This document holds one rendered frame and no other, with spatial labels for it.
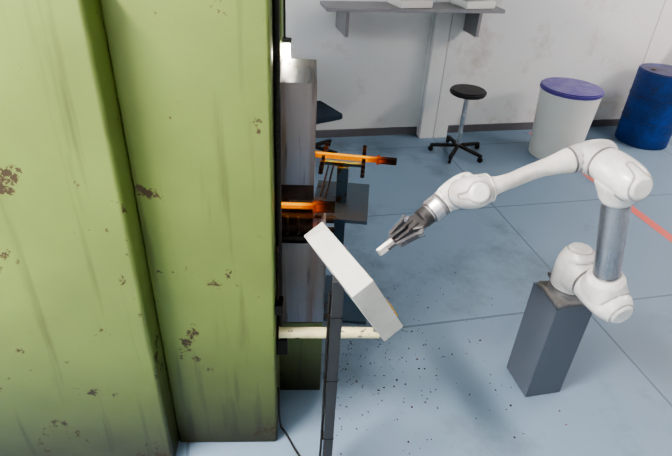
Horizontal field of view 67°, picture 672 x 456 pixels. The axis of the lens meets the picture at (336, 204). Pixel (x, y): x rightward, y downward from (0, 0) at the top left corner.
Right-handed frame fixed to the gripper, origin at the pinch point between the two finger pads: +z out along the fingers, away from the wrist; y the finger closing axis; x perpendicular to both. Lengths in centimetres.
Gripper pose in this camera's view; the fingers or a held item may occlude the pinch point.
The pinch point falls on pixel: (385, 247)
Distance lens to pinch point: 185.3
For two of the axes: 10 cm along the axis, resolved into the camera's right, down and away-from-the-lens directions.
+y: -4.6, -4.8, 7.5
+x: -4.0, -6.4, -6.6
